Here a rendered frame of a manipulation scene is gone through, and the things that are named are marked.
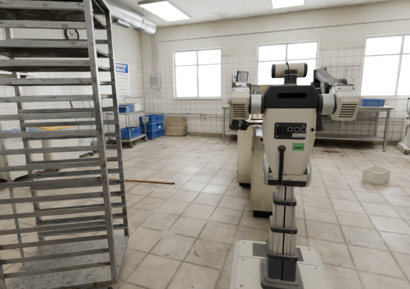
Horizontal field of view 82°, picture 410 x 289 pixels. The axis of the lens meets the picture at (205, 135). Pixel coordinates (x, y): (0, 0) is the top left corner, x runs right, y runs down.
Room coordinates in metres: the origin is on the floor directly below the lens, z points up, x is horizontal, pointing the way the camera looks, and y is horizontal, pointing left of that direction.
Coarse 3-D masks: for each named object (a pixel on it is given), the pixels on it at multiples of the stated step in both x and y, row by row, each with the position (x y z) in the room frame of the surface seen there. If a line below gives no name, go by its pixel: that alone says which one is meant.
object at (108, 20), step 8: (112, 40) 1.71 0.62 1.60; (112, 48) 1.69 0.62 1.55; (112, 64) 1.69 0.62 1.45; (112, 72) 1.69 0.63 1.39; (112, 80) 1.69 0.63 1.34; (112, 88) 1.69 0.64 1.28; (120, 136) 1.71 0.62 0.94; (120, 152) 1.69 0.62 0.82; (120, 176) 1.69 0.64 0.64; (128, 232) 1.70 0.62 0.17
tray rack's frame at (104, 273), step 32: (96, 0) 1.59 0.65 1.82; (0, 128) 1.39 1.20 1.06; (32, 160) 1.62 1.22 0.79; (32, 192) 1.59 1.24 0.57; (0, 256) 1.18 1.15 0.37; (96, 256) 1.46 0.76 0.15; (0, 288) 1.15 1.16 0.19; (32, 288) 1.19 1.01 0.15; (64, 288) 1.20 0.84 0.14; (96, 288) 1.21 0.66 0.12
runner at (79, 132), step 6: (0, 132) 1.20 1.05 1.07; (6, 132) 1.20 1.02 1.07; (12, 132) 1.21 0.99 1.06; (18, 132) 1.21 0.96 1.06; (24, 132) 1.22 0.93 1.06; (30, 132) 1.22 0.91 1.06; (36, 132) 1.22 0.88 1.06; (42, 132) 1.23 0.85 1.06; (48, 132) 1.23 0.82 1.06; (54, 132) 1.24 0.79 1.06; (60, 132) 1.24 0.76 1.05; (66, 132) 1.25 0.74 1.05; (72, 132) 1.25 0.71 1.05; (78, 132) 1.26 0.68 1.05; (84, 132) 1.26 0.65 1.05; (90, 132) 1.27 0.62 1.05
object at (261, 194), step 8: (256, 128) 2.60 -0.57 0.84; (256, 136) 2.17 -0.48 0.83; (256, 144) 2.17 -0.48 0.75; (256, 152) 2.17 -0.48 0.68; (264, 152) 2.16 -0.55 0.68; (256, 160) 2.17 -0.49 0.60; (256, 168) 2.17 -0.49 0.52; (256, 176) 2.17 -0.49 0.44; (256, 184) 2.17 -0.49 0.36; (264, 184) 2.15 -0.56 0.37; (256, 192) 2.17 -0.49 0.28; (264, 192) 2.15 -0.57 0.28; (272, 192) 2.14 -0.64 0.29; (256, 200) 2.17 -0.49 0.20; (264, 200) 2.15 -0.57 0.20; (272, 200) 2.14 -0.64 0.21; (256, 208) 2.17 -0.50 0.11; (264, 208) 2.15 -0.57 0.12; (272, 208) 2.14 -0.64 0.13; (256, 216) 2.20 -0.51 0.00; (264, 216) 2.18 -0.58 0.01
